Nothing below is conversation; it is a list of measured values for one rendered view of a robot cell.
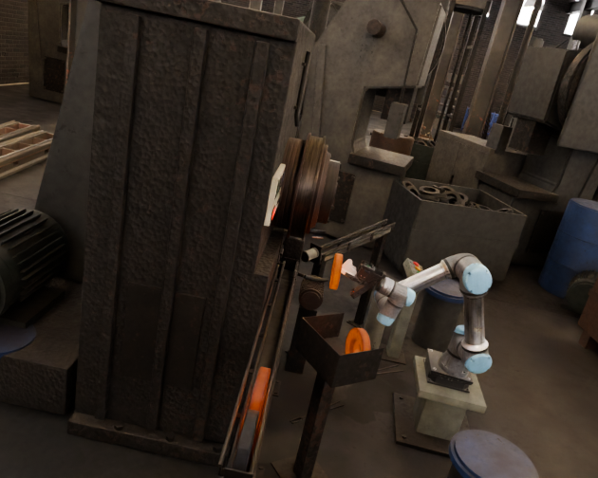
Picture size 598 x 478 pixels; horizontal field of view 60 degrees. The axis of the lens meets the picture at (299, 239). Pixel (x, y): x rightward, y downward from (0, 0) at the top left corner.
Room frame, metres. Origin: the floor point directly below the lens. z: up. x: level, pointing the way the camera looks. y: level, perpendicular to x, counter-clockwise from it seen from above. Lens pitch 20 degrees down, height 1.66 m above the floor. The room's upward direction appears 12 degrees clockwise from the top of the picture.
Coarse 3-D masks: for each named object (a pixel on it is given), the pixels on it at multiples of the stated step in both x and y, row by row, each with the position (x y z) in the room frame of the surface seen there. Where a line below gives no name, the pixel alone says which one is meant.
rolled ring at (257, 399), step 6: (258, 372) 1.33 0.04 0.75; (264, 372) 1.33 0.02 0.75; (270, 372) 1.38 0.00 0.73; (258, 378) 1.30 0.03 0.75; (264, 378) 1.31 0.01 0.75; (258, 384) 1.29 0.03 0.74; (264, 384) 1.29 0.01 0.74; (258, 390) 1.27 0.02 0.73; (264, 390) 1.28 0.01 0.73; (252, 396) 1.26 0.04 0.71; (258, 396) 1.26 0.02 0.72; (264, 396) 1.38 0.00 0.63; (252, 402) 1.25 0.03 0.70; (258, 402) 1.25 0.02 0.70; (252, 408) 1.24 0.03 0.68; (258, 408) 1.24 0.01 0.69; (258, 420) 1.30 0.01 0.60
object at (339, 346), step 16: (304, 320) 1.77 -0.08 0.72; (320, 320) 1.83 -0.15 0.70; (336, 320) 1.88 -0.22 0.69; (304, 336) 1.75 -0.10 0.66; (320, 336) 1.67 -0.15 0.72; (336, 336) 1.89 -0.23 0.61; (304, 352) 1.73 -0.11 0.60; (320, 352) 1.65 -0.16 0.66; (336, 352) 1.58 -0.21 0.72; (368, 352) 1.64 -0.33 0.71; (320, 368) 1.64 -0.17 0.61; (336, 368) 1.57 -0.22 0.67; (352, 368) 1.61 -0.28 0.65; (368, 368) 1.65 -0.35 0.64; (320, 384) 1.73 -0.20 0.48; (336, 384) 1.58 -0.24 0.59; (320, 400) 1.71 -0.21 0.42; (320, 416) 1.72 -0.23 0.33; (304, 432) 1.75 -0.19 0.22; (320, 432) 1.74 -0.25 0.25; (304, 448) 1.73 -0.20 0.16; (272, 464) 1.77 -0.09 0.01; (288, 464) 1.79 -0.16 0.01; (304, 464) 1.71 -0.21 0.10
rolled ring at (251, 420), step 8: (248, 416) 1.15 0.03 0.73; (256, 416) 1.16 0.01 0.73; (248, 424) 1.12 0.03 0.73; (256, 424) 1.20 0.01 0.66; (248, 432) 1.10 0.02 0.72; (240, 440) 1.08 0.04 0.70; (248, 440) 1.09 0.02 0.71; (240, 448) 1.07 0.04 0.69; (248, 448) 1.07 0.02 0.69; (240, 456) 1.06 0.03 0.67; (248, 456) 1.07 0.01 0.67; (240, 464) 1.06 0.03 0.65
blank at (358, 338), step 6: (354, 330) 1.75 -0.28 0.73; (360, 330) 1.72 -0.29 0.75; (348, 336) 1.78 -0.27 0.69; (354, 336) 1.74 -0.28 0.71; (360, 336) 1.70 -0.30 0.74; (366, 336) 1.70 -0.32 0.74; (348, 342) 1.76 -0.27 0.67; (354, 342) 1.73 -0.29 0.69; (360, 342) 1.69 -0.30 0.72; (366, 342) 1.68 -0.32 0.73; (348, 348) 1.75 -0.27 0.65; (354, 348) 1.73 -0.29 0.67; (366, 348) 1.66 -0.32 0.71
